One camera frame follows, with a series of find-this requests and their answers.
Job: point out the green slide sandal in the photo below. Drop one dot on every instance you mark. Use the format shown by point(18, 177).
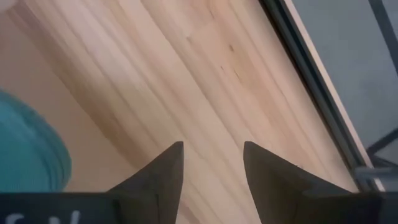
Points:
point(28, 149)

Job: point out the black aluminium table frame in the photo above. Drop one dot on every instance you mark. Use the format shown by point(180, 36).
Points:
point(311, 77)

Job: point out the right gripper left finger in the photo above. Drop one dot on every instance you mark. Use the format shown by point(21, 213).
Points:
point(155, 193)

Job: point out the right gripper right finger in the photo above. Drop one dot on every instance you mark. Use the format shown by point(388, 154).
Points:
point(273, 186)

